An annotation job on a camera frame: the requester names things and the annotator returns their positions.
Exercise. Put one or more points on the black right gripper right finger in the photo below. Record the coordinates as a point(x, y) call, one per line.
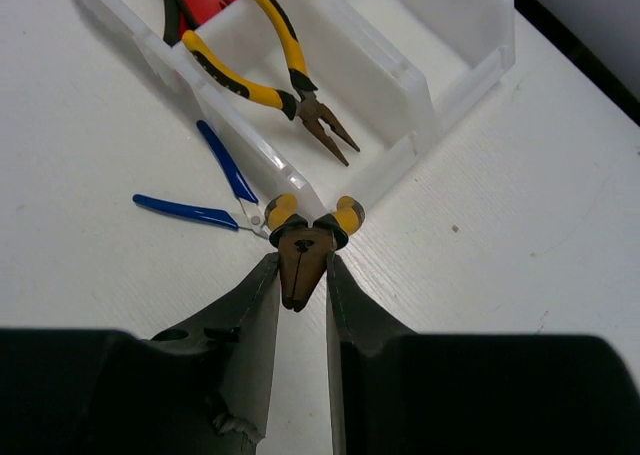
point(362, 347)

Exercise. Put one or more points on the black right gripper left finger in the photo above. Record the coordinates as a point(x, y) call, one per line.
point(228, 349)

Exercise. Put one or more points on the white compartment tray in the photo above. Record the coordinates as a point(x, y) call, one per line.
point(399, 74)

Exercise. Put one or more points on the blue wire cutters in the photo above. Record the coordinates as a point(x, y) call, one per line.
point(227, 200)

